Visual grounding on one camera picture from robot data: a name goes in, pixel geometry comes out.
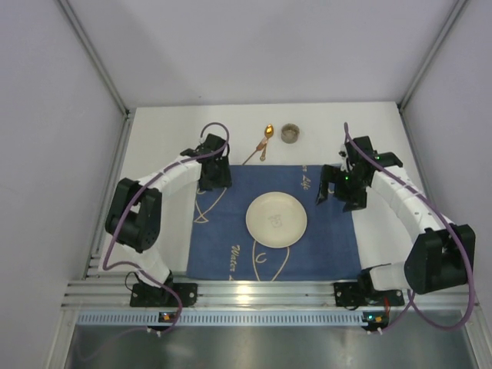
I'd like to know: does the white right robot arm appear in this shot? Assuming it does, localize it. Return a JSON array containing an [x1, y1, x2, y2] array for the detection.
[[316, 136, 475, 294]]

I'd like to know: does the cream round plate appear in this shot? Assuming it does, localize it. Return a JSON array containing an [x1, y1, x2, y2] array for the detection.
[[245, 191, 308, 249]]

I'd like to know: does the aluminium left corner post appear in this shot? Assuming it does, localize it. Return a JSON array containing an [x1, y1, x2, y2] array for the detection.
[[57, 0, 130, 116]]

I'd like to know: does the grey slotted cable duct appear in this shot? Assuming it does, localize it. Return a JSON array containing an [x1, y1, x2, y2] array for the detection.
[[77, 310, 387, 327]]

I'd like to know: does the aluminium corner post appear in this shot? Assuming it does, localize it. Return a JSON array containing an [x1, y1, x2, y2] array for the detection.
[[397, 0, 472, 111], [57, 0, 130, 116]]

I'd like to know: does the blue fish placemat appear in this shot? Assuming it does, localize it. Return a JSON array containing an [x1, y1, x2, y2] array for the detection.
[[187, 165, 361, 281]]

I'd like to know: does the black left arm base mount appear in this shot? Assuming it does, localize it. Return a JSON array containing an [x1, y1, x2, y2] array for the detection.
[[129, 282, 198, 308]]

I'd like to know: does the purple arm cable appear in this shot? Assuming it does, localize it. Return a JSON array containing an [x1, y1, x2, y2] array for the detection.
[[72, 122, 231, 362], [343, 121, 477, 334]]

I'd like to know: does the aluminium right corner post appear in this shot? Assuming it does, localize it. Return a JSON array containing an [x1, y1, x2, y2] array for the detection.
[[397, 0, 472, 111]]

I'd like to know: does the gold spoon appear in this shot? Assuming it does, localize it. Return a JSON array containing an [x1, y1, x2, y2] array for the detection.
[[260, 125, 274, 161]]

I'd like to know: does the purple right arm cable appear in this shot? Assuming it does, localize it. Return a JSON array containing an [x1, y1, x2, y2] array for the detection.
[[343, 121, 477, 334]]

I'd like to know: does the aluminium front frame rail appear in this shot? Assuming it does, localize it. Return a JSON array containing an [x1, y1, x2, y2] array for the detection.
[[61, 278, 468, 310]]

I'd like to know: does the speckled grey cup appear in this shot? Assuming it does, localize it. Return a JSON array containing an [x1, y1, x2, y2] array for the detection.
[[281, 123, 300, 145]]

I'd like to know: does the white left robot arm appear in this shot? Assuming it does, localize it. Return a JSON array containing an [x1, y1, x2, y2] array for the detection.
[[101, 134, 231, 291]]

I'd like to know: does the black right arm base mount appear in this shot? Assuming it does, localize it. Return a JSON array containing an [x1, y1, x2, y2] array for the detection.
[[333, 281, 404, 311]]

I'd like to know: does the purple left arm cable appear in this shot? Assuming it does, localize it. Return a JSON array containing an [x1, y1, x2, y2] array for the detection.
[[72, 122, 231, 362]]

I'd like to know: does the copper fork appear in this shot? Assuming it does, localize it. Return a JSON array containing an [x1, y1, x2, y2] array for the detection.
[[242, 138, 268, 165]]

